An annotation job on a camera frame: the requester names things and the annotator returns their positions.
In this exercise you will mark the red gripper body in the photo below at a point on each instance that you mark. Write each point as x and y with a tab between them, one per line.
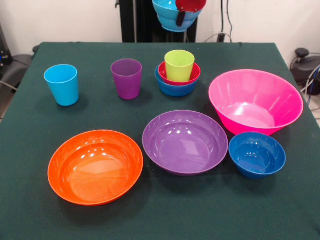
191	4

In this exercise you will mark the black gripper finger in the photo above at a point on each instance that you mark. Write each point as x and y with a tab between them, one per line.
180	19

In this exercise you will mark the light blue small bowl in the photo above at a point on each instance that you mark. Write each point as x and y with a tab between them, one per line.
166	17

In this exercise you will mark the lime green plastic cup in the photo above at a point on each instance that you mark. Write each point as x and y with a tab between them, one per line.
178	67

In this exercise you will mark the red small bowl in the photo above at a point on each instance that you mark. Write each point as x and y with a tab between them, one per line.
197	73

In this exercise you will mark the blue straight-sided bowl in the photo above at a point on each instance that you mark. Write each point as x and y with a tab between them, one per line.
175	91

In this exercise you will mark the purple plastic cup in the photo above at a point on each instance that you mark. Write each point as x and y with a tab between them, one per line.
126	82

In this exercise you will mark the large pink bowl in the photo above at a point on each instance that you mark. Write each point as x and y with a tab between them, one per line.
252	92

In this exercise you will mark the wide purple bowl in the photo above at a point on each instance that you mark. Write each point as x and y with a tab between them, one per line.
185	145

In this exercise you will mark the light blue plastic cup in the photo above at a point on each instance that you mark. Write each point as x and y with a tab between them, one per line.
63	87

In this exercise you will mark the dark blue small bowl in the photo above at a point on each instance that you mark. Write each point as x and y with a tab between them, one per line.
257	157

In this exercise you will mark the wide orange bowl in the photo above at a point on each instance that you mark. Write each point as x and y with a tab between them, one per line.
95	172

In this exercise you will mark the black equipment box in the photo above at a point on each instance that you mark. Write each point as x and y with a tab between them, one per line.
3	50

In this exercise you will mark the dark green tablecloth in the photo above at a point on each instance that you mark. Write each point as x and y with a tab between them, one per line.
175	212

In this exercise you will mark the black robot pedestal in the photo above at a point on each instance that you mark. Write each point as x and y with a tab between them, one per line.
140	25

